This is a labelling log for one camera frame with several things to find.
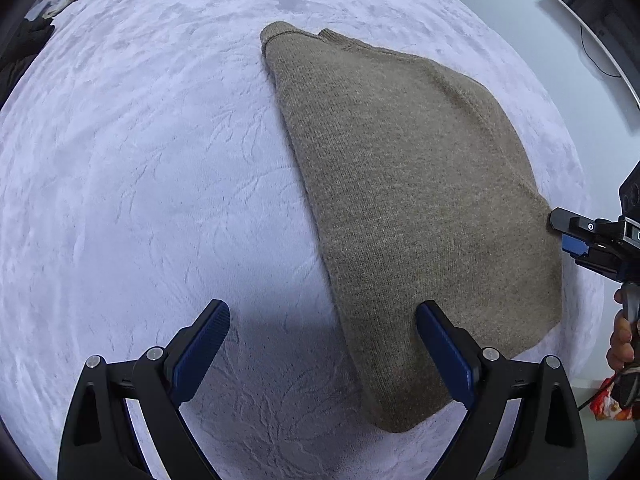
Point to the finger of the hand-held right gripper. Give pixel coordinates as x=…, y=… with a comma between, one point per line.
x=574, y=246
x=570, y=221

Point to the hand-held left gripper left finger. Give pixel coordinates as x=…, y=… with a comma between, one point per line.
x=200, y=355

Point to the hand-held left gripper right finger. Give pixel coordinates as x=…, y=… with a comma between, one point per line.
x=445, y=355

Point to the olive knit sweater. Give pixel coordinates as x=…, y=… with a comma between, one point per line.
x=410, y=185

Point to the person's right forearm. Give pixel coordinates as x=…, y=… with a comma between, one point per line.
x=612, y=402

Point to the person's right hand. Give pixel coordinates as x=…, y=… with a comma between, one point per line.
x=619, y=340

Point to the white fluffy blanket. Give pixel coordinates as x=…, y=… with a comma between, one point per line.
x=150, y=160

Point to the black curved monitor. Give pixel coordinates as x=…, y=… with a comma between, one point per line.
x=600, y=5

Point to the black jacket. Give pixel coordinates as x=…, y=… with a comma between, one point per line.
x=22, y=55

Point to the beige cloth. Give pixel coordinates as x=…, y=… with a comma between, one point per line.
x=59, y=4

